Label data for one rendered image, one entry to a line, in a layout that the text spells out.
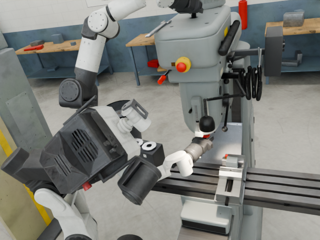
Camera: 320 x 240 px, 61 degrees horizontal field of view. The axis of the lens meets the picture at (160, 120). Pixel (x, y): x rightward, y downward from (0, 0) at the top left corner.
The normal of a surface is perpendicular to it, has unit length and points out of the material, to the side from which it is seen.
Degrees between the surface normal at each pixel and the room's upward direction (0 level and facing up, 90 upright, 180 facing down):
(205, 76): 90
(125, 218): 0
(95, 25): 62
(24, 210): 90
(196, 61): 90
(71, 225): 90
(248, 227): 0
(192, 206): 0
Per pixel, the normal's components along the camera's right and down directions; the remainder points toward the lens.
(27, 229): 0.92, 0.04
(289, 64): -0.57, 0.50
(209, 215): -0.17, -0.85
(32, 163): 0.07, -0.87
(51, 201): 0.04, 0.50
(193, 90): -0.34, 0.52
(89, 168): -0.29, 0.10
